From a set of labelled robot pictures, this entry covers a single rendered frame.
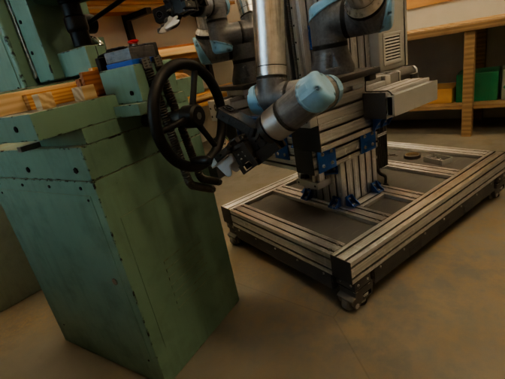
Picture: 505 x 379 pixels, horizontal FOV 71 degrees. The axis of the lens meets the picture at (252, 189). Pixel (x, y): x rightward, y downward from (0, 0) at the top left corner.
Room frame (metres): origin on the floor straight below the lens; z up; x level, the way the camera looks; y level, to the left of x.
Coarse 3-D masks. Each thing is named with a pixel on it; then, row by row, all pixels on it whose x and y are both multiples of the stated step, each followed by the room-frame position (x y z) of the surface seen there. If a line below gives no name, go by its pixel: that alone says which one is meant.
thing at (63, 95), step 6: (174, 72) 1.40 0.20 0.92; (180, 72) 1.43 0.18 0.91; (48, 90) 1.00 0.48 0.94; (54, 90) 1.01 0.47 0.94; (60, 90) 1.02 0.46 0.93; (66, 90) 1.04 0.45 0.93; (24, 96) 0.95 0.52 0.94; (30, 96) 0.95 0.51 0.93; (54, 96) 1.01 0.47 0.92; (60, 96) 1.02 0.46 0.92; (66, 96) 1.03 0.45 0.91; (72, 96) 1.05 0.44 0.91; (30, 102) 0.95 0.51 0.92; (60, 102) 1.01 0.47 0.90; (30, 108) 0.95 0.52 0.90; (36, 108) 0.96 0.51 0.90
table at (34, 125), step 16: (112, 96) 0.97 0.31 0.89; (176, 96) 1.02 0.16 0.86; (32, 112) 0.81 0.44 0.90; (48, 112) 0.82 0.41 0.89; (64, 112) 0.85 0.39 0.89; (80, 112) 0.88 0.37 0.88; (96, 112) 0.92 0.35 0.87; (112, 112) 0.95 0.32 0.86; (128, 112) 0.93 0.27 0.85; (144, 112) 0.92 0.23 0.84; (0, 128) 0.87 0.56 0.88; (16, 128) 0.82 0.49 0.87; (32, 128) 0.79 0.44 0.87; (48, 128) 0.81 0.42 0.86; (64, 128) 0.84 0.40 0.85; (80, 128) 0.87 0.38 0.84
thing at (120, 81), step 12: (168, 60) 1.03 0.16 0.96; (108, 72) 0.98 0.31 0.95; (120, 72) 0.95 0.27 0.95; (132, 72) 0.93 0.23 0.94; (156, 72) 0.98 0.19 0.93; (108, 84) 0.98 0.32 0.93; (120, 84) 0.96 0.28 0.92; (132, 84) 0.93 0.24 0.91; (144, 84) 0.94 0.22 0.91; (120, 96) 0.97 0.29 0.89; (132, 96) 0.94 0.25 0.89; (144, 96) 0.93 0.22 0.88
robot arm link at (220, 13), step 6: (216, 0) 1.33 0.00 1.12; (222, 0) 1.36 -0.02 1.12; (216, 6) 1.33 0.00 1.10; (222, 6) 1.35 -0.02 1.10; (228, 6) 1.39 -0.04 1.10; (216, 12) 1.34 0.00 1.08; (222, 12) 1.35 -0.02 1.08; (228, 12) 1.40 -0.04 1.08; (210, 18) 1.34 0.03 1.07; (216, 18) 1.34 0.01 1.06
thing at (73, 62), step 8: (80, 48) 1.08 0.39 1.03; (88, 48) 1.08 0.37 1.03; (96, 48) 1.10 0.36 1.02; (104, 48) 1.13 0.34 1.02; (64, 56) 1.13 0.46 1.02; (72, 56) 1.11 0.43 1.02; (80, 56) 1.09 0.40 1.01; (88, 56) 1.08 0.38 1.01; (96, 56) 1.10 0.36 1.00; (64, 64) 1.14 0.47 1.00; (72, 64) 1.12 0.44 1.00; (80, 64) 1.10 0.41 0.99; (88, 64) 1.08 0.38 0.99; (64, 72) 1.15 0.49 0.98; (72, 72) 1.12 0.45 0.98
